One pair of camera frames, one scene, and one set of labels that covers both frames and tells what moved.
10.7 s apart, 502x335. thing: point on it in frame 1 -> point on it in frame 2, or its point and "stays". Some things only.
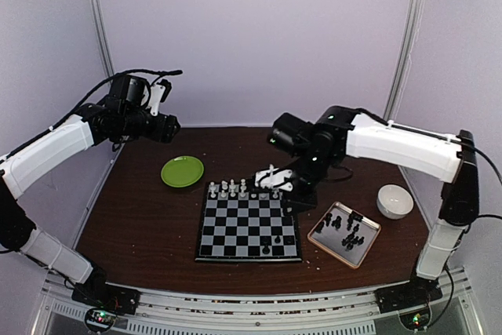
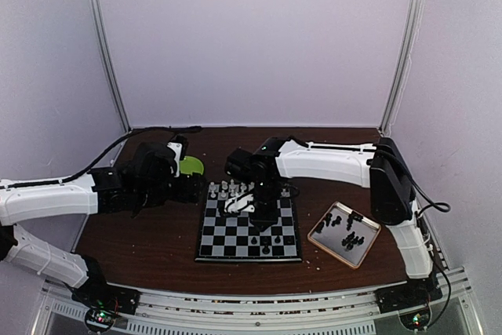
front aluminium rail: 341,312 stays
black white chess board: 241,222 stays
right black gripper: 303,202 -> 268,218
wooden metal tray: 345,233 stays
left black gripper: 163,132 -> 190,190
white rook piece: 212,187 stays
